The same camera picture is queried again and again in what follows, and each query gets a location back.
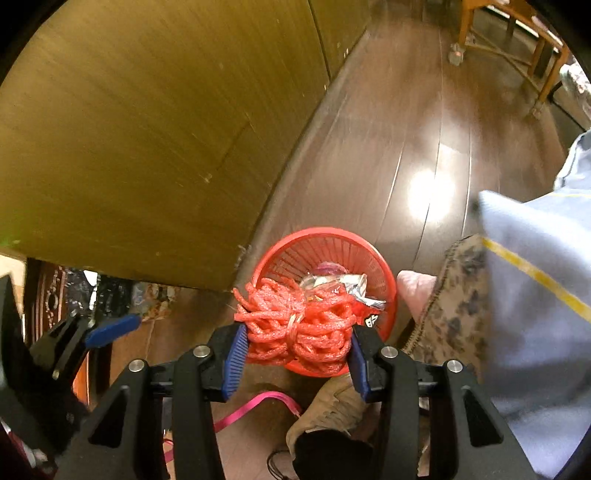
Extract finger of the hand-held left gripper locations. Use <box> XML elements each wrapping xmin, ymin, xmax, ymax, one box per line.
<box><xmin>31</xmin><ymin>310</ymin><xmax>142</xmax><ymax>381</ymax></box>

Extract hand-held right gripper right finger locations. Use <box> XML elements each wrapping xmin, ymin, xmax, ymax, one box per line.
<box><xmin>348</xmin><ymin>324</ymin><xmax>539</xmax><ymax>480</ymax></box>

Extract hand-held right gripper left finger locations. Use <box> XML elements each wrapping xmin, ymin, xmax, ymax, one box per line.
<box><xmin>55</xmin><ymin>323</ymin><xmax>250</xmax><ymax>480</ymax></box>

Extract red rope bundle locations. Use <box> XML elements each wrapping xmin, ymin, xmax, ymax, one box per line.
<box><xmin>233</xmin><ymin>277</ymin><xmax>358</xmax><ymax>365</ymax></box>

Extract red and silver foil wrapper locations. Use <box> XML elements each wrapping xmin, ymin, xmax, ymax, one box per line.
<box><xmin>299</xmin><ymin>272</ymin><xmax>387</xmax><ymax>329</ymax></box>

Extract red plastic mesh basket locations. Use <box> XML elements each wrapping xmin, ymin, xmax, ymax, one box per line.
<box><xmin>249</xmin><ymin>226</ymin><xmax>399</xmax><ymax>378</ymax></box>

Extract black speckled plastic bag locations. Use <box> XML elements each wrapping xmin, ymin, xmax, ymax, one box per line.
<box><xmin>83</xmin><ymin>270</ymin><xmax>181</xmax><ymax>324</ymax></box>

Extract white sneaker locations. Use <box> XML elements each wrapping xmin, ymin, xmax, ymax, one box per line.
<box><xmin>286</xmin><ymin>373</ymin><xmax>370</xmax><ymax>455</ymax></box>

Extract pink cloth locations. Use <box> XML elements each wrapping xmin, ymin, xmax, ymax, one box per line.
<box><xmin>396</xmin><ymin>270</ymin><xmax>437</xmax><ymax>324</ymax></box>

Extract beige floral cloth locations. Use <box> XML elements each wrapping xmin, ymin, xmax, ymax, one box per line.
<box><xmin>406</xmin><ymin>234</ymin><xmax>492</xmax><ymax>384</ymax></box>

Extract olive wooden cabinet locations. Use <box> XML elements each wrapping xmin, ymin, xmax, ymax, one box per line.
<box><xmin>0</xmin><ymin>0</ymin><xmax>372</xmax><ymax>291</ymax></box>

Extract folded floral quilt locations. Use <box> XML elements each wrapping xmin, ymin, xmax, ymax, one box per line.
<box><xmin>558</xmin><ymin>62</ymin><xmax>591</xmax><ymax>130</ymax></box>

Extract wooden armchair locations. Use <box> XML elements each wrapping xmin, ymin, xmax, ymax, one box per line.
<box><xmin>455</xmin><ymin>0</ymin><xmax>573</xmax><ymax>121</ymax></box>

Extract pink strap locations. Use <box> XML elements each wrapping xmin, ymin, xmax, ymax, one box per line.
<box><xmin>161</xmin><ymin>391</ymin><xmax>303</xmax><ymax>462</ymax></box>

